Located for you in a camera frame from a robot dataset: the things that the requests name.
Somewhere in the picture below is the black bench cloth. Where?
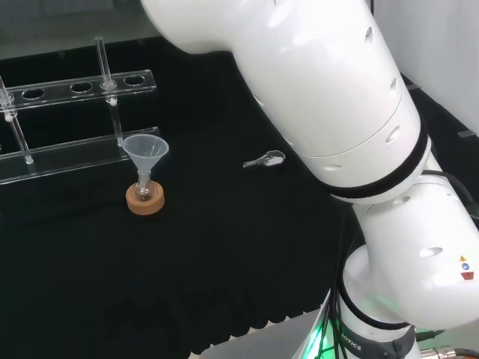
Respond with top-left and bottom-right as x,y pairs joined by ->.
0,35 -> 479,356

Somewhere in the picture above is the clear acrylic funnel stand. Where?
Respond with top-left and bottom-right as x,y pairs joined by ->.
0,35 -> 162,186

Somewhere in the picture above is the cork ring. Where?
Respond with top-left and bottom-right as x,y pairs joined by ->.
126,181 -> 166,216

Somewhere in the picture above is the grey metal base plate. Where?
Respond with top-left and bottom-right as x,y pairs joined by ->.
192,298 -> 338,359

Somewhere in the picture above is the small round-bottom glass flask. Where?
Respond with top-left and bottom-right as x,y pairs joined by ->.
135,174 -> 156,201

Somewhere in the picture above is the translucent plastic funnel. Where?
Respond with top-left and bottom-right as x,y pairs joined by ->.
123,135 -> 171,185

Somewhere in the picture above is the thin black cable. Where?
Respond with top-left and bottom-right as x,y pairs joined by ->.
335,212 -> 351,359

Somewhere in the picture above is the clear glass weighing funnel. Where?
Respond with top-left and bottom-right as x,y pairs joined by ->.
242,150 -> 287,169

